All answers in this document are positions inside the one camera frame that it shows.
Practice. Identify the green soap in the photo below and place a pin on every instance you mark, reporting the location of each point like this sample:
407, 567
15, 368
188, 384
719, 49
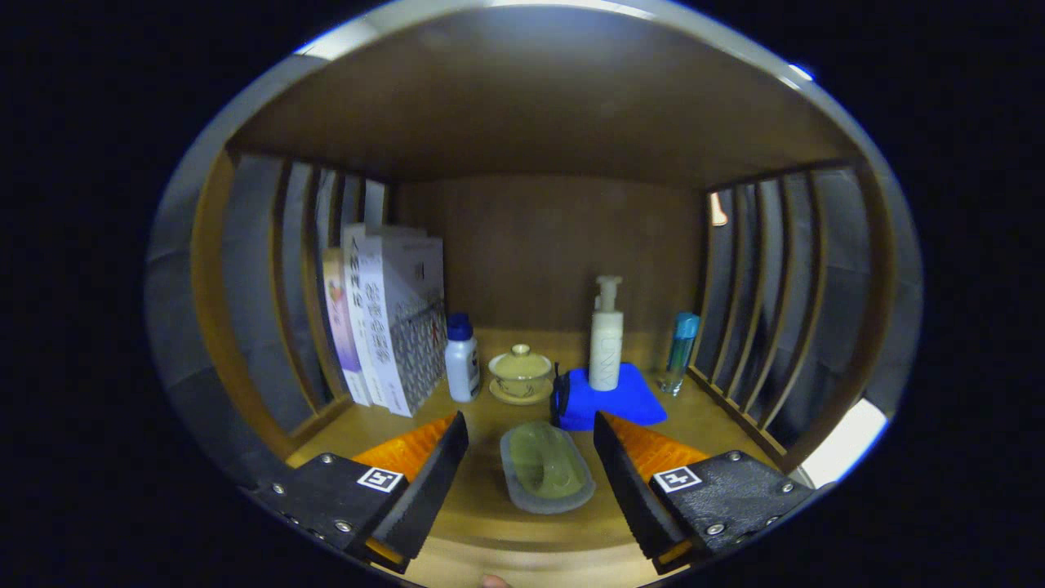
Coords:
545, 469

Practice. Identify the white pump bottle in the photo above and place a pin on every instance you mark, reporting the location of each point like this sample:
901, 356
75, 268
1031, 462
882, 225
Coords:
606, 343

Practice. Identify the teal clear bottle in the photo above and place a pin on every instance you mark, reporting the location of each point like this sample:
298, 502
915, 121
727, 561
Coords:
679, 351

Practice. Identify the wooden countertop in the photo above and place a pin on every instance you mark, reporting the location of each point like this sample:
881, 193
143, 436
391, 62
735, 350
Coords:
482, 490

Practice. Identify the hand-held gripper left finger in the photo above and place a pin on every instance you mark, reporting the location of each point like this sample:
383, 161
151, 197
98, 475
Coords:
433, 482

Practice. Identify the pink purple book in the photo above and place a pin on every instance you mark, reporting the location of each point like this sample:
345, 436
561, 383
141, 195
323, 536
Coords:
339, 327

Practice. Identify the white patterned book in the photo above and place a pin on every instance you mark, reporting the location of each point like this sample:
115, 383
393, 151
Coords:
404, 318

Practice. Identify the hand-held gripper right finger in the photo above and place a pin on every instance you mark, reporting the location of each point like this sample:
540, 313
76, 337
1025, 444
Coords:
629, 482

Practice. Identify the wooden cabinet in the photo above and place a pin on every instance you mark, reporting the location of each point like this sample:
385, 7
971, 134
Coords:
539, 106

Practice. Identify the yellow lidded teacup with saucer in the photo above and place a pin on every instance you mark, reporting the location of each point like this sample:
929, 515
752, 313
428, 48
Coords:
520, 376

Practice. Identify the white side cabinet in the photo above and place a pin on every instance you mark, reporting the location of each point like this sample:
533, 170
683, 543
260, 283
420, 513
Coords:
845, 445

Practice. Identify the white bottle blue cap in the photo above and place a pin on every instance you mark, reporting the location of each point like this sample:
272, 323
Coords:
462, 363

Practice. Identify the white book black lettering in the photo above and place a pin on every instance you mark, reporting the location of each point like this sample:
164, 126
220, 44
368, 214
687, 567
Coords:
355, 294

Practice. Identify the blue folded cloth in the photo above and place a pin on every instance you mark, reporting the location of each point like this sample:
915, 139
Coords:
604, 406

